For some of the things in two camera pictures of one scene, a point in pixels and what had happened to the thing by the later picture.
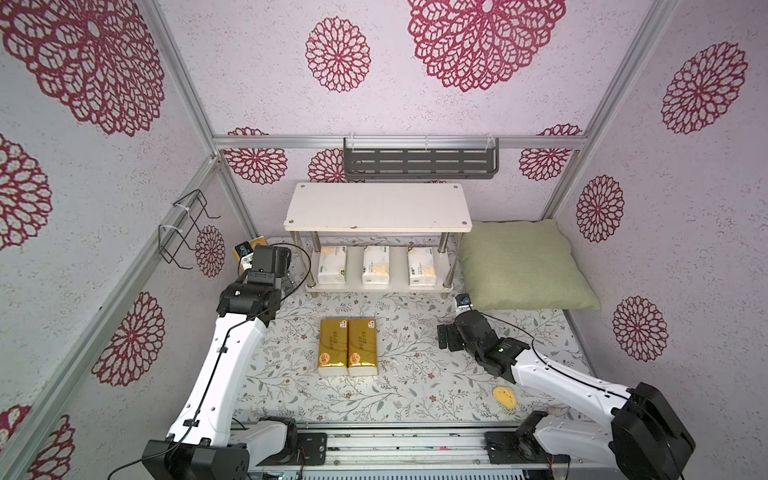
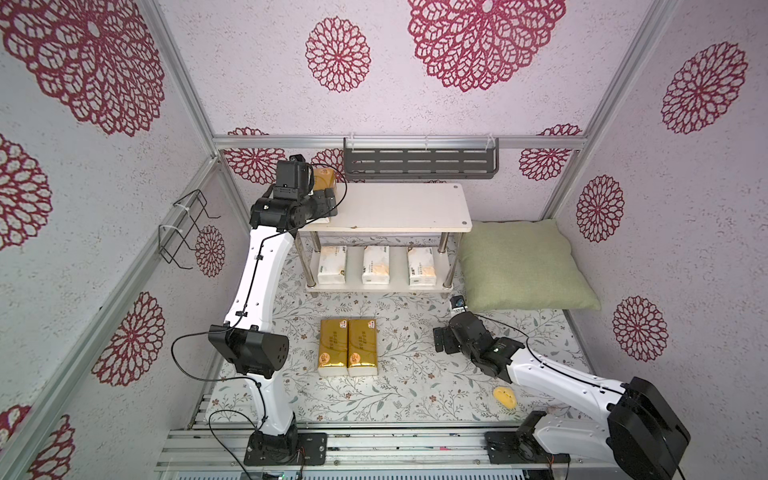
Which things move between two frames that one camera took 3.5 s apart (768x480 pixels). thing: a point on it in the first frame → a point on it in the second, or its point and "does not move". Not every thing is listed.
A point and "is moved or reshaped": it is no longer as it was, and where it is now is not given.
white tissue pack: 332,266 does not move
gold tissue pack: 256,241 is moved or reshaped
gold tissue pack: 333,347 does not move
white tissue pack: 376,265 does not move
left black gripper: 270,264 → 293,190
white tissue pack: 421,266 does not move
